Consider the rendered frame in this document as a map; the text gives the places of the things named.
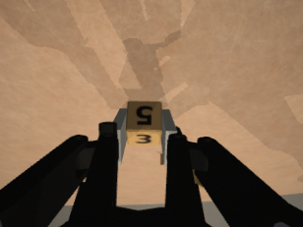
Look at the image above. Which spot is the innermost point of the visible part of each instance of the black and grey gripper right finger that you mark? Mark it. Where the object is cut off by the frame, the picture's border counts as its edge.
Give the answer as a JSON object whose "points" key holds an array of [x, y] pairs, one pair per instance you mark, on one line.
{"points": [[242, 198]]}

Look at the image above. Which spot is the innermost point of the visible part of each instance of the tan number cube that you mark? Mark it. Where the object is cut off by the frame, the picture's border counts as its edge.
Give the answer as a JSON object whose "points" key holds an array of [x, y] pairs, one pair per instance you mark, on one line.
{"points": [[144, 122], [197, 181]]}

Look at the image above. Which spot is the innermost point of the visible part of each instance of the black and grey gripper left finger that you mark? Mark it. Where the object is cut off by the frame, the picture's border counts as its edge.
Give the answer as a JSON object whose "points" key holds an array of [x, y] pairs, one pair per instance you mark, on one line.
{"points": [[35, 197]]}

